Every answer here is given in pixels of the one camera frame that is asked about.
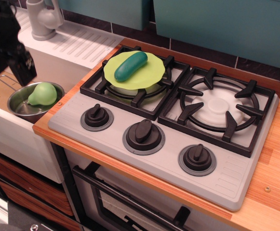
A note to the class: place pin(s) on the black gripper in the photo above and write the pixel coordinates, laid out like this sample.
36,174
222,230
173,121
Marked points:
21,62

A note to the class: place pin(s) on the light green toy pear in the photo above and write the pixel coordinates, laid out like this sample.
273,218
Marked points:
44,94

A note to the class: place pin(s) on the dark green toy cucumber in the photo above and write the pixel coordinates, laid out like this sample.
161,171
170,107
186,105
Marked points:
130,66

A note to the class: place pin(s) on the small stainless steel pot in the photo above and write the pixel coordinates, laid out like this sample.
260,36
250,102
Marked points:
18,102

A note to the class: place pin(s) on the white toy sink unit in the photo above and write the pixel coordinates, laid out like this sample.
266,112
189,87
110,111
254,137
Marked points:
64,59

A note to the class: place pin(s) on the lime green plastic plate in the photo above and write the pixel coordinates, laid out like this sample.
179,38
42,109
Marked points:
146,76

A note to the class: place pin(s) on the grey toy faucet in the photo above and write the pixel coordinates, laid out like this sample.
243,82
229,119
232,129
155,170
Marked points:
44,22

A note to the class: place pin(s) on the black left stove knob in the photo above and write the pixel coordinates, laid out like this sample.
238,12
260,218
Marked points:
97,118

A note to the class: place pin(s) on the black stove knob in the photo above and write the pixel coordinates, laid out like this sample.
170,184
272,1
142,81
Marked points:
197,160
97,118
143,138

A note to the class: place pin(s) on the white left burner cap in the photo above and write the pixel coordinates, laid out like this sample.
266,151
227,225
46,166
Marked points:
129,94

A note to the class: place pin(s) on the white burner cap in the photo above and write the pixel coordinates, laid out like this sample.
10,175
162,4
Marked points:
216,103
129,94

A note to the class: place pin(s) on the black left burner grate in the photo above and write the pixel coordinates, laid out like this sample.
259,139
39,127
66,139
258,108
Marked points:
96,87

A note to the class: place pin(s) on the black burner grate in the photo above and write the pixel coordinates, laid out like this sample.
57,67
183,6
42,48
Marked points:
96,87
239,138

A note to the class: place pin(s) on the wood grain drawer front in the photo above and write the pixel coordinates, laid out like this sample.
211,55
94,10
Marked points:
34,191

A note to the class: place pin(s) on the black middle stove knob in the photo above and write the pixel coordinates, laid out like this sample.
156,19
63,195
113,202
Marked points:
143,138

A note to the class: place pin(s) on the white right burner cap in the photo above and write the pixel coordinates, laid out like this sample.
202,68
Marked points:
216,103

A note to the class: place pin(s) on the black right stove knob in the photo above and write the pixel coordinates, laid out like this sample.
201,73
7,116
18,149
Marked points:
197,160

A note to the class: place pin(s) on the black right burner grate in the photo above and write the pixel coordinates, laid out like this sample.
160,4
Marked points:
239,138

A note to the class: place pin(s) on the grey toy stove top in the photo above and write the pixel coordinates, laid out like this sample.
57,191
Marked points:
225,186

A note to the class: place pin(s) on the black oven door handle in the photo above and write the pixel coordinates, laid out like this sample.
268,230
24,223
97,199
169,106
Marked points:
174,225

